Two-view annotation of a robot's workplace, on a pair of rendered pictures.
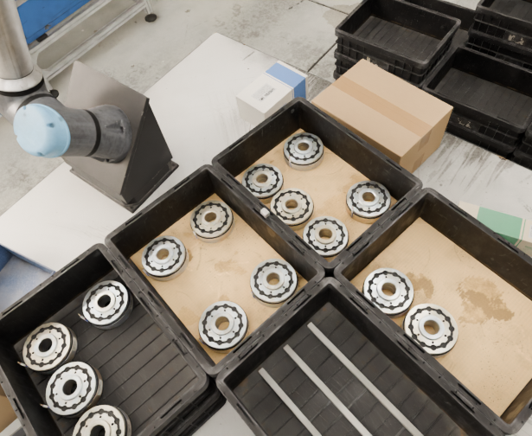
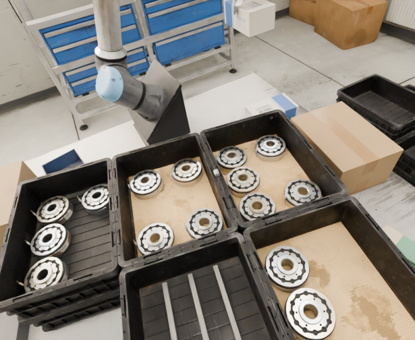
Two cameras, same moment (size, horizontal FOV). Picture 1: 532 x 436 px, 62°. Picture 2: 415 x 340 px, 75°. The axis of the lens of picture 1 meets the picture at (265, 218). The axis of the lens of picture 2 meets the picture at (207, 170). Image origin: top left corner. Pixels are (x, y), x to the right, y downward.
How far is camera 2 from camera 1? 30 cm
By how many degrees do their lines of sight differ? 18
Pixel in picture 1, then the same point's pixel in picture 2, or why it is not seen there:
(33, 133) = (102, 83)
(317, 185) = (269, 173)
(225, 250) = (186, 193)
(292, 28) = (316, 95)
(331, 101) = (305, 121)
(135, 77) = not seen: hidden behind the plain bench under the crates
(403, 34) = (391, 106)
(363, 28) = (361, 96)
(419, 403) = not seen: outside the picture
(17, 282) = not seen: hidden behind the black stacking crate
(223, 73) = (247, 95)
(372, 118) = (330, 140)
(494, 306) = (381, 322)
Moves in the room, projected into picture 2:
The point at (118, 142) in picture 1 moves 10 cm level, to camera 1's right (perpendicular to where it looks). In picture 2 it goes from (154, 107) to (178, 108)
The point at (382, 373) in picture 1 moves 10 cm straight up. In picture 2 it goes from (254, 331) to (254, 320)
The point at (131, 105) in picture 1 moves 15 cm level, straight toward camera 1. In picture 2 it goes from (171, 88) to (168, 110)
